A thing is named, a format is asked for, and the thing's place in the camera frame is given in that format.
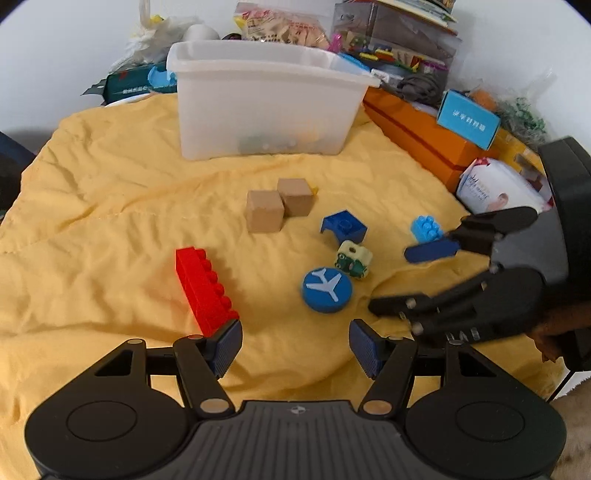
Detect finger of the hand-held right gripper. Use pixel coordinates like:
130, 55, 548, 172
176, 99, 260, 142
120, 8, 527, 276
368, 265, 505, 344
404, 206, 540, 265

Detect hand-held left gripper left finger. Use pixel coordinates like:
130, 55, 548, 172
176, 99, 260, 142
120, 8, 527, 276
92, 318, 244, 418

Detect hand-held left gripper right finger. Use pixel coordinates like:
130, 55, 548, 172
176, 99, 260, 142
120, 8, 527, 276
348, 318, 504, 417

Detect light blue toy brick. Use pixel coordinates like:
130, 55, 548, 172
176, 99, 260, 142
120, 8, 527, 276
412, 215, 445, 243

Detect long red toy brick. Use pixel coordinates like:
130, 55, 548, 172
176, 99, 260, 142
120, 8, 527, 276
175, 247, 240, 337

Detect white translucent storage bin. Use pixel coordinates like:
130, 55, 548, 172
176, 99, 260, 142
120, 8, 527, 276
148, 41, 382, 161

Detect cream printed toy cube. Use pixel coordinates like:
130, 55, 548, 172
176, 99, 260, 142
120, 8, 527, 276
335, 239, 373, 279

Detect blue airplane disc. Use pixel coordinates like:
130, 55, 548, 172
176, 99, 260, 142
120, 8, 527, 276
302, 266, 354, 314

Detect white wet wipes pack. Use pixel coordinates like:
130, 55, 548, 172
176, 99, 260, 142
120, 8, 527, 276
455, 157, 553, 216

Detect dark blue toy brick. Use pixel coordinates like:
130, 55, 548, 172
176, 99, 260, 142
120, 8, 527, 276
321, 209, 369, 246

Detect yellow box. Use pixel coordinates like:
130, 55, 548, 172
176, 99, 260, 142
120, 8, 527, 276
493, 128, 556, 186

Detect orange cardboard box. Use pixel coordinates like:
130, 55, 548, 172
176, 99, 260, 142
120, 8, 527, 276
362, 85, 500, 195

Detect wooden cube block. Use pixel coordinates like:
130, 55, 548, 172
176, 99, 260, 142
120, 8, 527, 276
277, 178, 315, 218
246, 189, 285, 234

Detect green sprigs in clear bag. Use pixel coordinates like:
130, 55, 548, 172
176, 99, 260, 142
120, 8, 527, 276
498, 78, 560, 145

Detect small blue box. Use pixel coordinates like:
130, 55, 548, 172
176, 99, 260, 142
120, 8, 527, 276
436, 89, 502, 150

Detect white paper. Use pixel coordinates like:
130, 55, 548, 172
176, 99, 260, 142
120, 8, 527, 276
551, 368, 579, 403

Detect yellow blanket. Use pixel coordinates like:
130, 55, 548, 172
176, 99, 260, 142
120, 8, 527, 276
0, 92, 557, 480

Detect small white box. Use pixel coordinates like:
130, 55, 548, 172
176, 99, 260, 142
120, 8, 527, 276
368, 68, 403, 89

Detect clear plastic box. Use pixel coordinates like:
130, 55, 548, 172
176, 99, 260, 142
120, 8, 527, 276
331, 1, 463, 78

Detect stack of books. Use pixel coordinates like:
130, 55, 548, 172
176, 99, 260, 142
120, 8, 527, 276
378, 0, 459, 25

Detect clear snack bag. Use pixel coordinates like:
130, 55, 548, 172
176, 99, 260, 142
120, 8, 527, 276
232, 1, 332, 50

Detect dark blue basket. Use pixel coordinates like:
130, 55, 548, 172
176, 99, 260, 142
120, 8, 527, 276
0, 130, 36, 219

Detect dark green tissue box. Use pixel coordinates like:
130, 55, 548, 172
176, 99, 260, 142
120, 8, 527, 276
82, 68, 158, 105

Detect white round object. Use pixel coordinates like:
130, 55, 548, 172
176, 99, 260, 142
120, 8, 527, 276
181, 23, 222, 44

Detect white plastic bag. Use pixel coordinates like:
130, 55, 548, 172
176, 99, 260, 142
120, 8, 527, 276
121, 0, 186, 66

